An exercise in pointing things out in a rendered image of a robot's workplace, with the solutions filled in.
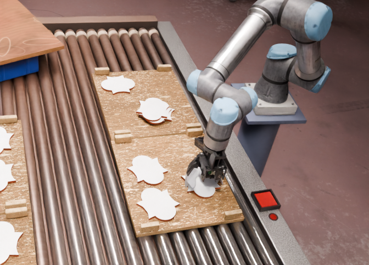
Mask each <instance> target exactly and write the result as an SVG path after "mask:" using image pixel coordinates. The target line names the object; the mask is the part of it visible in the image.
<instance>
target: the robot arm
mask: <svg viewBox="0 0 369 265"><path fill-rule="evenodd" d="M332 18H333V13H332V10H331V8H330V7H329V6H327V5H325V4H323V3H322V2H317V1H315V0H257V1H256V2H255V3H254V4H253V5H252V6H251V7H250V8H249V10H248V12H247V17H246V18H245V20H244V21H243V22H242V23H241V25H240V26H239V27H238V29H236V31H235V32H234V34H233V35H232V36H231V37H230V39H229V40H228V41H227V42H226V43H225V45H224V46H223V47H222V48H221V50H220V51H219V52H218V53H217V55H216V56H215V57H214V59H213V60H212V61H211V62H210V63H209V65H208V66H207V67H206V68H205V70H204V71H202V70H194V71H193V72H192V73H191V74H190V75H189V77H188V80H187V89H188V90H189V91H190V92H191V93H193V94H195V95H196V96H198V97H200V98H202V99H204V100H206V101H208V102H210V103H212V104H213V106H212V108H211V110H210V117H209V120H208V125H207V128H206V131H205V135H204V137H198V138H195V139H194V145H195V146H196V147H198V148H199V149H200V150H202V151H203V152H200V153H199V154H198V155H197V157H195V158H194V159H193V160H192V161H191V162H190V163H189V165H188V168H187V172H186V177H185V187H188V185H190V186H191V187H192V188H195V186H196V178H197V176H198V175H199V169H198V167H200V169H201V172H202V173H201V176H200V177H201V179H202V181H203V182H204V179H205V178H210V179H212V178H214V180H215V182H216V183H218V181H219V180H220V182H221V183H222V185H223V181H222V179H224V177H225V174H226V171H227V167H226V165H225V162H224V160H223V159H225V158H226V154H225V151H226V148H227V146H228V142H229V140H230V137H231V134H232V130H233V128H234V126H235V125H236V124H237V123H238V122H239V121H240V120H241V119H243V118H244V117H245V116H246V115H247V114H249V113H251V111H252V110H253V109H254V108H255V107H256V105H257V103H258V98H259V99H260V100H262V101H264V102H267V103H271V104H280V103H284V102H285V101H286V100H287V98H288V94H289V93H288V82H291V83H293V84H295V85H297V86H300V87H302V88H304V89H306V90H308V91H309V92H313V93H318V92H319V91H320V90H321V88H322V87H323V85H324V83H325V81H326V80H327V78H328V76H329V74H330V71H331V69H330V68H328V66H325V64H324V62H323V60H322V58H321V40H322V39H324V37H325V36H326V34H327V33H328V31H329V29H330V26H331V22H332ZM273 25H278V26H281V27H284V28H285V29H288V30H290V34H291V37H292V38H293V40H295V42H296V47H295V46H293V45H290V44H283V43H281V44H275V45H273V46H271V47H270V49H269V52H268V54H267V58H266V62H265V66H264V69H263V72H262V75H261V77H260V78H259V80H258V81H257V83H256V84H255V86H254V90H253V89H251V88H250V87H242V88H239V89H236V88H234V87H232V86H230V85H228V84H226V83H225V81H226V80H227V79H228V77H229V76H230V74H231V73H232V72H233V71H234V69H235V68H236V67H237V66H238V64H239V63H240V62H241V61H242V59H243V58H244V57H245V56H246V54H247V53H248V52H249V51H250V49H251V48H252V46H253V45H254V44H255V43H256V41H257V40H258V39H259V38H260V36H261V35H262V34H263V33H264V31H265V30H269V29H270V28H271V27H272V26H273ZM223 170H225V172H224V174H223ZM221 178H222V179H221Z"/></svg>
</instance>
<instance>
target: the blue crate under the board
mask: <svg viewBox="0 0 369 265"><path fill-rule="evenodd" d="M38 71H39V65H38V56H36V57H32V58H27V59H24V60H19V61H15V62H12V63H8V64H4V65H0V82H2V81H5V80H9V79H12V78H16V77H20V76H24V75H27V74H31V73H34V72H38Z"/></svg>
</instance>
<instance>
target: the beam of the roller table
mask: <svg viewBox="0 0 369 265"><path fill-rule="evenodd" d="M157 31H158V33H159V37H160V39H161V40H162V42H163V44H164V46H165V48H166V50H167V52H168V54H169V56H170V58H171V60H172V62H173V63H174V65H175V67H176V69H177V71H178V73H179V74H180V76H181V78H182V81H183V83H184V84H185V86H186V87H187V80H188V77H189V75H190V74H191V73H192V72H193V71H194V70H197V67H196V66H195V64H194V62H193V60H192V59H191V57H190V55H189V54H188V52H187V50H186V48H185V47H184V45H183V43H182V41H181V40H180V38H179V36H178V34H177V33H176V31H175V29H174V27H173V26H172V24H171V22H170V21H158V25H157ZM188 92H189V94H190V96H191V97H192V99H193V101H194V103H195V105H196V107H197V109H198V111H199V113H200V115H201V117H202V118H203V120H204V122H205V124H206V126H207V125H208V120H209V117H210V110H211V108H212V106H213V104H212V103H210V102H208V101H206V100H204V99H202V98H200V97H198V96H196V95H195V94H193V93H191V92H190V91H189V90H188ZM225 154H226V158H225V159H224V161H225V162H226V164H227V166H228V168H229V170H230V172H231V173H232V175H233V177H234V180H235V181H236V183H237V185H238V187H239V189H240V191H241V193H242V194H243V196H244V198H245V200H246V202H247V204H248V206H249V208H250V210H251V212H252V214H253V216H254V217H255V219H256V221H257V223H258V225H259V227H260V229H261V231H262V233H263V235H264V237H265V238H266V240H267V242H268V244H269V246H270V248H271V250H272V252H273V254H274V256H275V258H276V260H277V261H278V263H279V265H311V264H310V263H309V261H308V259H307V258H306V256H305V254H304V253H303V251H302V249H301V247H300V245H299V244H298V242H297V240H296V238H295V237H294V235H293V233H292V231H291V230H290V228H289V226H288V224H287V223H286V221H285V220H284V218H283V216H282V214H281V213H280V211H279V209H276V210H269V211H263V212H259V210H258V208H257V206H256V204H255V202H254V201H253V199H252V197H251V192H252V191H258V190H265V189H266V187H265V185H264V183H263V182H262V180H261V178H260V176H259V175H258V173H257V171H256V169H255V168H254V166H253V164H252V162H251V161H250V159H249V158H248V156H247V154H246V152H245V150H244V149H243V147H242V145H241V143H240V142H239V140H238V138H237V136H236V135H235V133H234V131H233V130H232V134H231V137H230V140H229V142H228V146H227V148H226V151H225ZM270 213H275V214H276V215H277V216H278V220H276V221H273V220H271V219H269V214H270Z"/></svg>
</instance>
